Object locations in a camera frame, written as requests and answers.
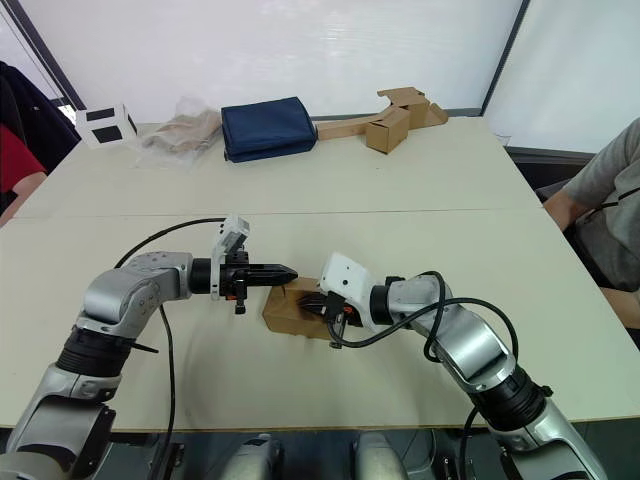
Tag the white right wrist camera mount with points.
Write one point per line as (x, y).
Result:
(345, 280)

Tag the person in grey sweater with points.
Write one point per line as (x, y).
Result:
(610, 200)

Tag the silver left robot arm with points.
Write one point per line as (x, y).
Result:
(117, 300)

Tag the open-flapped brown cardboard box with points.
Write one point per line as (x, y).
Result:
(426, 114)

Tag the white box with black squares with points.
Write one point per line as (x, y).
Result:
(102, 125)

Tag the flat unfolded cardboard sheet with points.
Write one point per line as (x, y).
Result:
(345, 129)

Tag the black window frame bar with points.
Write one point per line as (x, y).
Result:
(505, 55)
(47, 52)

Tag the closed brown cardboard box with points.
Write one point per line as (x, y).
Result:
(386, 132)

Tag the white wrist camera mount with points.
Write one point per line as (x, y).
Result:
(345, 280)
(231, 239)

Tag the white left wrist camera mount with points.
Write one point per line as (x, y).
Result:
(231, 239)

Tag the folded navy blue fabric bag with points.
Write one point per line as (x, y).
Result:
(267, 127)

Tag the clear plastic bag, brown contents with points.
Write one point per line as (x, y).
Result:
(180, 135)

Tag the grey rounded robot leg shape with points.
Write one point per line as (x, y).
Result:
(252, 457)
(377, 457)

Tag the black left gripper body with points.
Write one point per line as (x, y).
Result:
(233, 278)

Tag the person in dark jacket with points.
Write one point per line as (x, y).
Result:
(25, 135)

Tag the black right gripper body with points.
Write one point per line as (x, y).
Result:
(338, 320)

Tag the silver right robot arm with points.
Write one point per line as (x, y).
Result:
(465, 335)

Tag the small brown cardboard box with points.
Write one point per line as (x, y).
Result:
(285, 312)

